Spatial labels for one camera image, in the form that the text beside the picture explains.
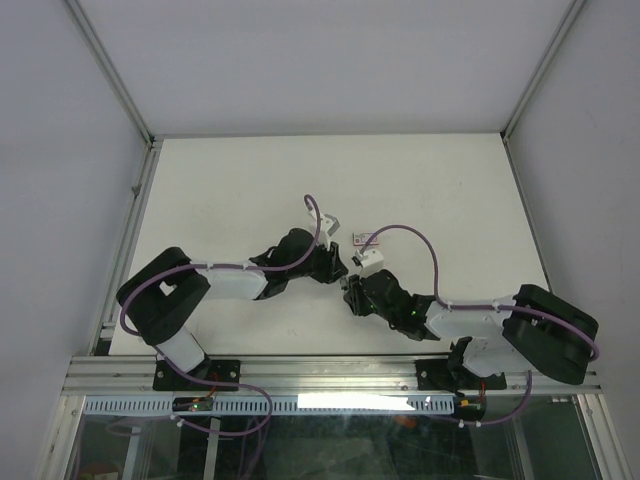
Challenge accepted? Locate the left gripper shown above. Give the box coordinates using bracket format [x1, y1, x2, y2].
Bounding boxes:
[287, 236, 348, 285]

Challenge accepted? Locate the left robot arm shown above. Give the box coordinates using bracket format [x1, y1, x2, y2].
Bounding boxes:
[116, 228, 348, 389]

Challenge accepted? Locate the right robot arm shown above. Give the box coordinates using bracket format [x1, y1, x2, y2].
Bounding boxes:
[341, 269, 599, 387]

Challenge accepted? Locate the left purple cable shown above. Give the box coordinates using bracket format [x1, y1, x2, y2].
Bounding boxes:
[104, 194, 321, 476]

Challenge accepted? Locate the purple cable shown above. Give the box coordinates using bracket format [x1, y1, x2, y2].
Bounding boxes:
[104, 194, 321, 476]
[352, 224, 601, 429]

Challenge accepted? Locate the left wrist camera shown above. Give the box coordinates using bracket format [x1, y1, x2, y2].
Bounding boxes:
[308, 209, 340, 250]

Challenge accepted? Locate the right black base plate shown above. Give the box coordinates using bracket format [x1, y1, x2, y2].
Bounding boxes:
[414, 358, 507, 393]

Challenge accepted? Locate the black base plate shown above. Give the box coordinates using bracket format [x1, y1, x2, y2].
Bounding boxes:
[414, 358, 507, 393]
[152, 358, 241, 392]

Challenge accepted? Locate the white slotted cable duct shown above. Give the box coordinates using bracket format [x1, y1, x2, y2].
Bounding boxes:
[83, 393, 454, 417]

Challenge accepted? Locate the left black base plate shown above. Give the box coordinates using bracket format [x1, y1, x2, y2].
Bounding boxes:
[152, 358, 241, 392]

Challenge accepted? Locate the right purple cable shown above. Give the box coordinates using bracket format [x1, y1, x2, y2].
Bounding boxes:
[352, 224, 601, 429]

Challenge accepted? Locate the aluminium mounting rail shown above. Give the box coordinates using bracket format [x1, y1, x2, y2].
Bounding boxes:
[62, 352, 599, 399]

